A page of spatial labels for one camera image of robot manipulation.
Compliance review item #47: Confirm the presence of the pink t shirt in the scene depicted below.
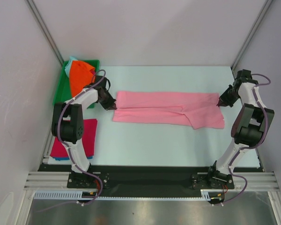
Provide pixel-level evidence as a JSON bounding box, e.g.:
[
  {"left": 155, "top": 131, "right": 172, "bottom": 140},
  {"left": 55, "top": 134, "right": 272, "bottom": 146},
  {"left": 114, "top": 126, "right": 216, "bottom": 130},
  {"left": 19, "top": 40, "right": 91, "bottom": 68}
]
[{"left": 113, "top": 91, "right": 225, "bottom": 129}]

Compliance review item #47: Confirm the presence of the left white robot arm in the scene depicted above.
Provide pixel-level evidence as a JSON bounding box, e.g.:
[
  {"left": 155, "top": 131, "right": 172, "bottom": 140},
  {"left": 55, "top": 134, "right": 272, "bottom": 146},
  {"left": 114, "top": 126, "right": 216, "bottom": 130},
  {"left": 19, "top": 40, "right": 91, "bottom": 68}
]
[{"left": 51, "top": 75, "right": 117, "bottom": 188}]

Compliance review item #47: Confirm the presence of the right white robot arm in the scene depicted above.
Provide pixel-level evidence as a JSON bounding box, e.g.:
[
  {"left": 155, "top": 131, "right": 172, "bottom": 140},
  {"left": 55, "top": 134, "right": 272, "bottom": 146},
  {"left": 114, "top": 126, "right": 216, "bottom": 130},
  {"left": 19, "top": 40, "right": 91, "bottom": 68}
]
[{"left": 207, "top": 69, "right": 274, "bottom": 188}]

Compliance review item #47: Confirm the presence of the orange t shirt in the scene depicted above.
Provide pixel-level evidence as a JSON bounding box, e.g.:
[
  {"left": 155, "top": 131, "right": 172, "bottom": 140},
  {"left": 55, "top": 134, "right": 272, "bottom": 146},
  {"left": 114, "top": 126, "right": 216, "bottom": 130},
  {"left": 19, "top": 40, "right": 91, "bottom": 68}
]
[{"left": 69, "top": 60, "right": 96, "bottom": 97}]

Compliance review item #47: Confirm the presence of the green plastic bin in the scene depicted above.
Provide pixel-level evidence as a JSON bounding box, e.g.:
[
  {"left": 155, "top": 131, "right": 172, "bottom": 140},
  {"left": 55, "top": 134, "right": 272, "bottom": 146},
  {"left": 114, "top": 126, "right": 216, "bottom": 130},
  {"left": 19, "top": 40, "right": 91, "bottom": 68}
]
[{"left": 53, "top": 57, "right": 100, "bottom": 109}]

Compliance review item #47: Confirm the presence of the light blue t shirt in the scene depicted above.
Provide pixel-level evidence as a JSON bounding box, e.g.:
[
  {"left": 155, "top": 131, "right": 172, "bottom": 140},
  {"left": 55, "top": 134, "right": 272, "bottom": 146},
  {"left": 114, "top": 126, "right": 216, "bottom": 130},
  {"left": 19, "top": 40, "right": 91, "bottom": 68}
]
[{"left": 64, "top": 56, "right": 77, "bottom": 78}]

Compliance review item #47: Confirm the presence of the folded blue t shirt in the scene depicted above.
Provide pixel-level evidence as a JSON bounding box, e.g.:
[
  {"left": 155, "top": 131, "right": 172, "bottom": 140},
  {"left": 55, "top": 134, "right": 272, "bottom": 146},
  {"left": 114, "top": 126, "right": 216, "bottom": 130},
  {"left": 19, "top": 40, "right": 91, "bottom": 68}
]
[{"left": 52, "top": 156, "right": 93, "bottom": 161}]

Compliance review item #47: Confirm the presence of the folded magenta t shirt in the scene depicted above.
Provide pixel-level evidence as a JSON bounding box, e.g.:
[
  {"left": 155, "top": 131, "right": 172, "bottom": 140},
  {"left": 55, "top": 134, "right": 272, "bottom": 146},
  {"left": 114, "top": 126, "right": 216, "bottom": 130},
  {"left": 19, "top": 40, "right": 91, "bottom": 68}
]
[{"left": 50, "top": 119, "right": 98, "bottom": 157}]

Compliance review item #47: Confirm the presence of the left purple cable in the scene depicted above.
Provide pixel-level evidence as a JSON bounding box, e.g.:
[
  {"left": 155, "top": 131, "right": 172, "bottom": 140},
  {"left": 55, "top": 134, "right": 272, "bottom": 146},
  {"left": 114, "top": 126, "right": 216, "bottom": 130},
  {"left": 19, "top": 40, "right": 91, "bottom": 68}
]
[{"left": 36, "top": 69, "right": 106, "bottom": 213}]

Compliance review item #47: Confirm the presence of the purple cable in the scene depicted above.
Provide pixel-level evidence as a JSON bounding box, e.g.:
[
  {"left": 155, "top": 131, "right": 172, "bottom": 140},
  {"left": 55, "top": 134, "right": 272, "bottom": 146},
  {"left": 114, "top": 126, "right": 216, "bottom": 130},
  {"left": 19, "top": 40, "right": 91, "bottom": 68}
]
[
  {"left": 36, "top": 69, "right": 106, "bottom": 213},
  {"left": 210, "top": 74, "right": 271, "bottom": 206}
]

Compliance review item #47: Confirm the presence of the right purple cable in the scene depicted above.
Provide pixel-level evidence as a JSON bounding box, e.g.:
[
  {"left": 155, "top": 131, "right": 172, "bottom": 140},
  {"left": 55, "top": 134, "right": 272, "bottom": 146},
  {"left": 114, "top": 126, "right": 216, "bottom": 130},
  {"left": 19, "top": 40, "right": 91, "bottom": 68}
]
[{"left": 210, "top": 74, "right": 271, "bottom": 206}]

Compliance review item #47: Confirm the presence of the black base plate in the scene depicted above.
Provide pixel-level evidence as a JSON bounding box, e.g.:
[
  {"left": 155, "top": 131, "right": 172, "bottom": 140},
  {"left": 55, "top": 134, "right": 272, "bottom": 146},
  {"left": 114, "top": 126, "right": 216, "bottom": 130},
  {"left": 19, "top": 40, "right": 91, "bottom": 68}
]
[{"left": 38, "top": 164, "right": 234, "bottom": 198}]

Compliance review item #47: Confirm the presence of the slotted cable duct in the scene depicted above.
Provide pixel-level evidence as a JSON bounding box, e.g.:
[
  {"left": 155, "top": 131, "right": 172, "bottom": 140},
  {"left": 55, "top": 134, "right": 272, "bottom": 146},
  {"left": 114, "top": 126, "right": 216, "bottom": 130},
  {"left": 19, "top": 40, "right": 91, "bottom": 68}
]
[{"left": 34, "top": 190, "right": 222, "bottom": 201}]

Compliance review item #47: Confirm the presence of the aluminium frame rail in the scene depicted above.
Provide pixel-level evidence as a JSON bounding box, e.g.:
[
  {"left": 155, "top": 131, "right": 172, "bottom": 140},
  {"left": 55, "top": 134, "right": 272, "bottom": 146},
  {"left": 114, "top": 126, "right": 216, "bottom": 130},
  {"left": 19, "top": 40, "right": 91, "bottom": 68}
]
[{"left": 24, "top": 172, "right": 280, "bottom": 192}]

